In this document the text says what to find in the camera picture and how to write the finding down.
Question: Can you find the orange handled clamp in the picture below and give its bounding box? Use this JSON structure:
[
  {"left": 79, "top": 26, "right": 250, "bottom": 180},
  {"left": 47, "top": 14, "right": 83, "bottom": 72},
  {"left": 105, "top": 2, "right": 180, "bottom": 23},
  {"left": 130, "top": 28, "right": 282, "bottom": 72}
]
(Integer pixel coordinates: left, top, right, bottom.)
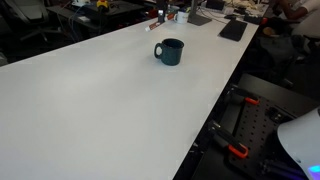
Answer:
[
  {"left": 228, "top": 84, "right": 259, "bottom": 105},
  {"left": 208, "top": 121, "right": 249, "bottom": 159}
]

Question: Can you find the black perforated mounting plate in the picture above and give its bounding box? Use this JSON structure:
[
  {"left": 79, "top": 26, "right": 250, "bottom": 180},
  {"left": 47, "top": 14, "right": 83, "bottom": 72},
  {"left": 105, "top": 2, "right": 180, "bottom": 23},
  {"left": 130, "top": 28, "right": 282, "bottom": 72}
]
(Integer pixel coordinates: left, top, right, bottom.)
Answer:
[{"left": 228, "top": 97, "right": 305, "bottom": 180}]

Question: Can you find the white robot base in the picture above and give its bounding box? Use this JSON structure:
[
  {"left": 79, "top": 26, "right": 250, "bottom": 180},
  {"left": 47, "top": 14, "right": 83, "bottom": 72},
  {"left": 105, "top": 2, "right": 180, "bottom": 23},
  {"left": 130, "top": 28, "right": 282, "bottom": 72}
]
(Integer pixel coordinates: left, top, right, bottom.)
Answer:
[{"left": 277, "top": 107, "right": 320, "bottom": 180}]

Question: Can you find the dark teal mug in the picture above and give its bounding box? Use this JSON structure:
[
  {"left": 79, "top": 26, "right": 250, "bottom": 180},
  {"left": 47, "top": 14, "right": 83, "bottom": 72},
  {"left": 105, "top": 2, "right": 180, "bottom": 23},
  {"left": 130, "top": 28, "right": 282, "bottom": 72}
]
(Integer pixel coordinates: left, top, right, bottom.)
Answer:
[{"left": 154, "top": 38, "right": 184, "bottom": 66}]

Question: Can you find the black office chair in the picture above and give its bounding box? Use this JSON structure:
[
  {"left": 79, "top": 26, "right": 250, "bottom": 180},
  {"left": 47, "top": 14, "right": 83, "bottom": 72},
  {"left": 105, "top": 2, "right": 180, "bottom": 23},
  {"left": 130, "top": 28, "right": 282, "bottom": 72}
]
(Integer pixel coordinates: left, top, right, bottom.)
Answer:
[{"left": 4, "top": 0, "right": 62, "bottom": 42}]

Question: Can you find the orange handled clamp far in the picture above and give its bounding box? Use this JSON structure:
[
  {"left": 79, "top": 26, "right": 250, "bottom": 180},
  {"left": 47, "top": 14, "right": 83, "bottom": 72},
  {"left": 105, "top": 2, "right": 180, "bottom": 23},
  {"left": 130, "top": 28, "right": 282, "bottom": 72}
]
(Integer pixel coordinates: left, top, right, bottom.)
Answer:
[{"left": 228, "top": 84, "right": 259, "bottom": 105}]

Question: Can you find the white mug with logo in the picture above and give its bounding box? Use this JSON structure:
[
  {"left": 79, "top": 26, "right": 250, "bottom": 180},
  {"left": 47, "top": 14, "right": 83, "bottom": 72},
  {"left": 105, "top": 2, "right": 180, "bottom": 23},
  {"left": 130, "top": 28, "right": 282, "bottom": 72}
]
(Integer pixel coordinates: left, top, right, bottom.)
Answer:
[{"left": 174, "top": 11, "right": 189, "bottom": 24}]

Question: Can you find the red capped white marker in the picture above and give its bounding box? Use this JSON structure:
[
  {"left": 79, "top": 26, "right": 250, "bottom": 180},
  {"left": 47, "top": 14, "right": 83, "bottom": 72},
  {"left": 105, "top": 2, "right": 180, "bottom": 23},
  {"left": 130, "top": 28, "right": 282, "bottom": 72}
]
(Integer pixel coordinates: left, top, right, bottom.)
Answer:
[{"left": 145, "top": 14, "right": 175, "bottom": 32}]

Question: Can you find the black keyboard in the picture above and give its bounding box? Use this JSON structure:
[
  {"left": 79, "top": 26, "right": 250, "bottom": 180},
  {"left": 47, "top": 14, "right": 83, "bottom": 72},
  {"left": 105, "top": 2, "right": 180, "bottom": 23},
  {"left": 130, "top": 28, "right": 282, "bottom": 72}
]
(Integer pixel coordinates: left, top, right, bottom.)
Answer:
[{"left": 219, "top": 20, "right": 247, "bottom": 41}]

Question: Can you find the orange handled clamp near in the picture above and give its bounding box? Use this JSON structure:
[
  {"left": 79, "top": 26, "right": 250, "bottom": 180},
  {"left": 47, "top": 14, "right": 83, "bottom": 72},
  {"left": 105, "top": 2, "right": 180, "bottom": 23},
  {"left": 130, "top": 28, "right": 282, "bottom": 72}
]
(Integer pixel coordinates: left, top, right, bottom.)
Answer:
[{"left": 208, "top": 121, "right": 249, "bottom": 159}]

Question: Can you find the grey monitor stand base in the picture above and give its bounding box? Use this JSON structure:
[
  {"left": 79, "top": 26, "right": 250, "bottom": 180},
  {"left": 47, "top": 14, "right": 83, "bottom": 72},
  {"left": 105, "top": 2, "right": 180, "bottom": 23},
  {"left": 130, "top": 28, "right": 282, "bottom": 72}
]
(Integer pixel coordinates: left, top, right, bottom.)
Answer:
[{"left": 188, "top": 0, "right": 211, "bottom": 26}]

